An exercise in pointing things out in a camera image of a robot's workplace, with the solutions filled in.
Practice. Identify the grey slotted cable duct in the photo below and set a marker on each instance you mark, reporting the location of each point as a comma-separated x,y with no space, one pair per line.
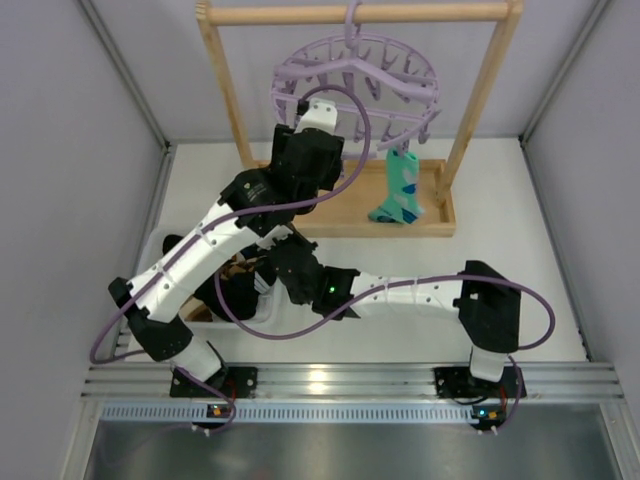
253,412

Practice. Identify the purple round clip hanger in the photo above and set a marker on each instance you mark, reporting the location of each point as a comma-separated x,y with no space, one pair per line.
394,81

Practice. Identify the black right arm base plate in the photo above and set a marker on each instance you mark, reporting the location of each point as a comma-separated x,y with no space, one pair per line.
456,382

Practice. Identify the mint green sock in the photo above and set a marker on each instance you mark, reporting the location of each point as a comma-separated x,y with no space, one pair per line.
401,206

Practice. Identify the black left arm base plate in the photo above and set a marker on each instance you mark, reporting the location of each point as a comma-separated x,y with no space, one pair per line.
240,383

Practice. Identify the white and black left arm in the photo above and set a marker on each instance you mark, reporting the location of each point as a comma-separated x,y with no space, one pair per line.
258,202

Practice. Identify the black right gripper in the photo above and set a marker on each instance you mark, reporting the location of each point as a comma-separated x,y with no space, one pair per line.
250,288

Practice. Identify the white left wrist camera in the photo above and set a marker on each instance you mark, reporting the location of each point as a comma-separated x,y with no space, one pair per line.
321,115

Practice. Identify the wooden hanging rack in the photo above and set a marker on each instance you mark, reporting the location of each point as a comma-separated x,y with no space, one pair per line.
362,184

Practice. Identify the aluminium mounting rail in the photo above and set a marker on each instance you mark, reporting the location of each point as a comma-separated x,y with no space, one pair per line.
377,359

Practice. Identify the black white striped sock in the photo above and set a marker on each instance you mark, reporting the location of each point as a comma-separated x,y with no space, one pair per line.
240,291

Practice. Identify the brown striped sock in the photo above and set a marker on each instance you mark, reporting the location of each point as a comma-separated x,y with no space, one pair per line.
193,310

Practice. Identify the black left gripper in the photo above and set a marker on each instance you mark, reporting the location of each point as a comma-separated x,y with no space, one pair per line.
307,148

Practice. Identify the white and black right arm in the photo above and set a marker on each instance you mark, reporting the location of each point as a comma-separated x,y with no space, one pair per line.
478,298

